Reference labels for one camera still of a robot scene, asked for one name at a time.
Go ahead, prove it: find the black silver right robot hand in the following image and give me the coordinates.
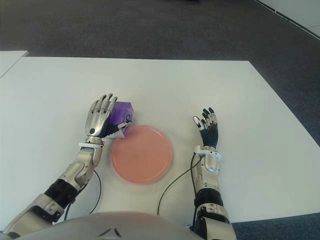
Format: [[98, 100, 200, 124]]
[[191, 107, 220, 150]]

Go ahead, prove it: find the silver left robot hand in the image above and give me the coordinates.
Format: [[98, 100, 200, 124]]
[[84, 93, 134, 140]]

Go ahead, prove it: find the purple white tissue pack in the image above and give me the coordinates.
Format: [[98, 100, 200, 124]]
[[107, 100, 136, 140]]

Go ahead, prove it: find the pink round plate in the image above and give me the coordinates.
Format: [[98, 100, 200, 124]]
[[109, 124, 173, 186]]

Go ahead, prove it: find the grey robot torso shell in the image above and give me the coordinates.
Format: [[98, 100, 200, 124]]
[[47, 211, 198, 240]]

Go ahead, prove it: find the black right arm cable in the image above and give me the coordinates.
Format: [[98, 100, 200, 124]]
[[156, 153, 201, 227]]

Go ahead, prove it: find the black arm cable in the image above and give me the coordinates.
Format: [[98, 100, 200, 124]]
[[63, 169, 103, 221], [156, 153, 201, 227]]

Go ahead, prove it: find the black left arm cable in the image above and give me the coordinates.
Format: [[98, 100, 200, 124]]
[[63, 169, 103, 221]]

